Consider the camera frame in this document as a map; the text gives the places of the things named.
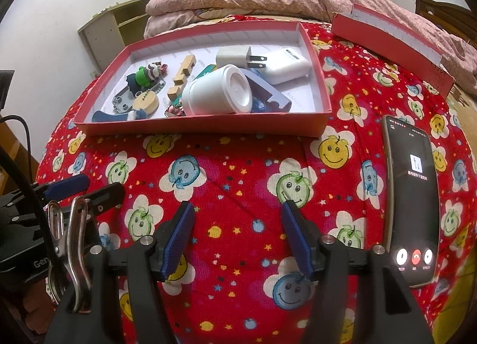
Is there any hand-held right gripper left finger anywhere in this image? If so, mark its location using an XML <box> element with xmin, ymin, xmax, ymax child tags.
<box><xmin>44</xmin><ymin>200</ymin><xmax>196</xmax><ymax>344</ymax></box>

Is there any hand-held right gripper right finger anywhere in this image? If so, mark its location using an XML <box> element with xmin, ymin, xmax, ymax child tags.
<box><xmin>280</xmin><ymin>200</ymin><xmax>435</xmax><ymax>344</ymax></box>

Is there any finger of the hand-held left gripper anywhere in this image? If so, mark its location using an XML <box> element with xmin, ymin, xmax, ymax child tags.
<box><xmin>35</xmin><ymin>174</ymin><xmax>90</xmax><ymax>199</ymax></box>
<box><xmin>80</xmin><ymin>182</ymin><xmax>125</xmax><ymax>218</ymax></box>

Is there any light blue toy arch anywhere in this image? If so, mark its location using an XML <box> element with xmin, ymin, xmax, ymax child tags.
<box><xmin>90</xmin><ymin>109</ymin><xmax>147</xmax><ymax>124</ymax></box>

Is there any grey toy base plate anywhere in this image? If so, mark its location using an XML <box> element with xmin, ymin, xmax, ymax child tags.
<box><xmin>111</xmin><ymin>81</ymin><xmax>166</xmax><ymax>114</ymax></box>

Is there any round beige wooden disc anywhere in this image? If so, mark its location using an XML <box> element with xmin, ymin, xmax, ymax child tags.
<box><xmin>131</xmin><ymin>91</ymin><xmax>160</xmax><ymax>118</ymax></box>

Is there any red translucent toy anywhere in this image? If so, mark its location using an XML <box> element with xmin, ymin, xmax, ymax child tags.
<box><xmin>163</xmin><ymin>100</ymin><xmax>187</xmax><ymax>117</ymax></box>

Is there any green and navy toy figurine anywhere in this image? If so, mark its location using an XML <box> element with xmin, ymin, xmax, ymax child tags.
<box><xmin>125</xmin><ymin>62</ymin><xmax>168</xmax><ymax>92</ymax></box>

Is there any wooden puzzle piece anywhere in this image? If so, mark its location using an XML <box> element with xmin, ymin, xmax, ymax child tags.
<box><xmin>167</xmin><ymin>55</ymin><xmax>197</xmax><ymax>101</ymax></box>

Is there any grey-purple curved toy piece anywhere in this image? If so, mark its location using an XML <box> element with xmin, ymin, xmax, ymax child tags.
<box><xmin>244</xmin><ymin>69</ymin><xmax>292</xmax><ymax>114</ymax></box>

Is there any red cardboard box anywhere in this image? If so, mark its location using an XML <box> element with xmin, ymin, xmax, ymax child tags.
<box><xmin>72</xmin><ymin>21</ymin><xmax>332</xmax><ymax>138</ymax></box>

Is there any white plastic cup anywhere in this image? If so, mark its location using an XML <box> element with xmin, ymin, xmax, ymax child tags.
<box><xmin>181</xmin><ymin>64</ymin><xmax>253</xmax><ymax>116</ymax></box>

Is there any teal printed lighter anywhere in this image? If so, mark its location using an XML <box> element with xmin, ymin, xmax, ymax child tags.
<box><xmin>192</xmin><ymin>64</ymin><xmax>220</xmax><ymax>82</ymax></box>

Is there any white earbuds case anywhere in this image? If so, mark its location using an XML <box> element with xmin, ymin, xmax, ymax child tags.
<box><xmin>257</xmin><ymin>49</ymin><xmax>312</xmax><ymax>86</ymax></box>

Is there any white charger plug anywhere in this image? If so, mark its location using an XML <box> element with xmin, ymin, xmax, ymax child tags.
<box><xmin>215</xmin><ymin>46</ymin><xmax>268</xmax><ymax>70</ymax></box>

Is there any small silver metal carabiner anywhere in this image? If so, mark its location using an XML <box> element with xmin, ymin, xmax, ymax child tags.
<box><xmin>47</xmin><ymin>200</ymin><xmax>65</xmax><ymax>255</ymax></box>

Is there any large silver metal carabiner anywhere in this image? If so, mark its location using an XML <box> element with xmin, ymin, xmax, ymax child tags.
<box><xmin>66</xmin><ymin>196</ymin><xmax>93</xmax><ymax>313</ymax></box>

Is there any orange wooden cabinet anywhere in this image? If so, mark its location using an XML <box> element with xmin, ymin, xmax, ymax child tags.
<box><xmin>0</xmin><ymin>121</ymin><xmax>40</xmax><ymax>196</ymax></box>

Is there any black stand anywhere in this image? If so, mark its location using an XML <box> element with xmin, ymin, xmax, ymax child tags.
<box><xmin>0</xmin><ymin>69</ymin><xmax>16</xmax><ymax>108</ymax></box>

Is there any black smartphone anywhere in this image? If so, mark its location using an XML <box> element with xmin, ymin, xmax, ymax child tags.
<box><xmin>381</xmin><ymin>115</ymin><xmax>441</xmax><ymax>288</ymax></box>

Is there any beige wooden shelf unit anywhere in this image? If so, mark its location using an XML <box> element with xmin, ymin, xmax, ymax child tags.
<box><xmin>77</xmin><ymin>0</ymin><xmax>155</xmax><ymax>77</ymax></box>

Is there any red cardboard box lid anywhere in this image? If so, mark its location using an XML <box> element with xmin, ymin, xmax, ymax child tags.
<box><xmin>331</xmin><ymin>3</ymin><xmax>456</xmax><ymax>97</ymax></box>

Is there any dark wooden headboard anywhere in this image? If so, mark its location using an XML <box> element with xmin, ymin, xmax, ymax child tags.
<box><xmin>413</xmin><ymin>0</ymin><xmax>477</xmax><ymax>37</ymax></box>

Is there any black cable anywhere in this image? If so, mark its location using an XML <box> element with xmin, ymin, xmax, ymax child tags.
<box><xmin>0</xmin><ymin>114</ymin><xmax>45</xmax><ymax>225</ymax></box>

